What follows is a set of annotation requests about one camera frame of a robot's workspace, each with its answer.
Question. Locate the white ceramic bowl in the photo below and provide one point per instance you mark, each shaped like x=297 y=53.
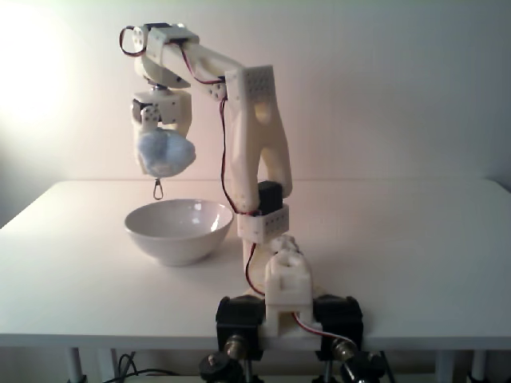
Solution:
x=177 y=235

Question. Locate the black table clamp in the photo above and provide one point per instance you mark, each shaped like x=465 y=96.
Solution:
x=239 y=319
x=339 y=315

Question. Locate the white table leg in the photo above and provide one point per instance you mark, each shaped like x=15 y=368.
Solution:
x=445 y=367
x=76 y=365
x=108 y=367
x=479 y=367

